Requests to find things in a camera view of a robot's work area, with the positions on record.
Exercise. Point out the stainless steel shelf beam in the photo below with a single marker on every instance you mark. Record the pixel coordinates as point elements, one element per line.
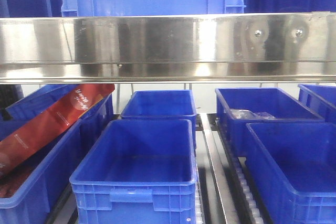
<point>284,47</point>

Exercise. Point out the blue bin rear centre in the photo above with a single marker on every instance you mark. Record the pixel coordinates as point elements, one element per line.
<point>162,105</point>

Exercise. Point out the blue bin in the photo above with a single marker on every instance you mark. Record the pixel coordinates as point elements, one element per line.
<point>30,106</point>
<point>138,171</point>
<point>162,105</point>
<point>272,100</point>
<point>36,197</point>
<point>320,99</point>
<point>293,168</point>

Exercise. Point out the clear plastic bag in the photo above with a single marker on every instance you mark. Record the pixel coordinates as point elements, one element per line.
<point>247,114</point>

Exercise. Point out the blue bin rear right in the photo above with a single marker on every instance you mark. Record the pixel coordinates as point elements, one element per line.
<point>272,100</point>

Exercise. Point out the blue bin front centre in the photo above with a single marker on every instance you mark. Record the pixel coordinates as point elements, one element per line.
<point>138,171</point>

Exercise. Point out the white roller track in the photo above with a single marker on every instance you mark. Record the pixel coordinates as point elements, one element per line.
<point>248,210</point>

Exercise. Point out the blue bin front right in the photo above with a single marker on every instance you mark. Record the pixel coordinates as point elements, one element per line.
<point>293,168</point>

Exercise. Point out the blue bin rear left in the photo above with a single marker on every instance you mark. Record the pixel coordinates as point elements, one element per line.
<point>30,106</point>

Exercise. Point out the blue bin far right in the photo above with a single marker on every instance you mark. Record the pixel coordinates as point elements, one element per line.
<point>320,99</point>

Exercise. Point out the red packaging bag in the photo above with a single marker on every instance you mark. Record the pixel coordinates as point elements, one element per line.
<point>45,127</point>

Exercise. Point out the blue bin front left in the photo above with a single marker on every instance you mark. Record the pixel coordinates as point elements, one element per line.
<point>36,197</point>

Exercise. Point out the steel shelf divider rail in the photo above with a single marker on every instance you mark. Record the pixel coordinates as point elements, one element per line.
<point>224,202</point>

